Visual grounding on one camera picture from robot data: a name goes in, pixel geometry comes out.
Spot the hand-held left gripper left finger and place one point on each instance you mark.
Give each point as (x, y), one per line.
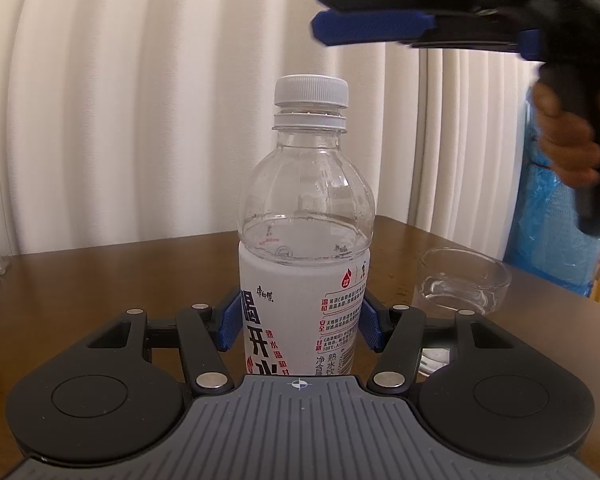
(228, 325)

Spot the clear drinking glass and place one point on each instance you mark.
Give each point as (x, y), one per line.
(462, 285)

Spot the white bottle cap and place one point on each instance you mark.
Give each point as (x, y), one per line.
(311, 91)

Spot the person's right hand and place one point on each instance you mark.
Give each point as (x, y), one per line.
(570, 147)

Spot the white pleated curtain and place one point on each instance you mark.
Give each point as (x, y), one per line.
(155, 110)

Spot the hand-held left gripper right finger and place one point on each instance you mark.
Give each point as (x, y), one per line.
(372, 325)

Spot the blue plastic bag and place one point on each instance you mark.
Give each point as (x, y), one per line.
(545, 230)

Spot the clear plastic water bottle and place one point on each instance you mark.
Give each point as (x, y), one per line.
(305, 270)

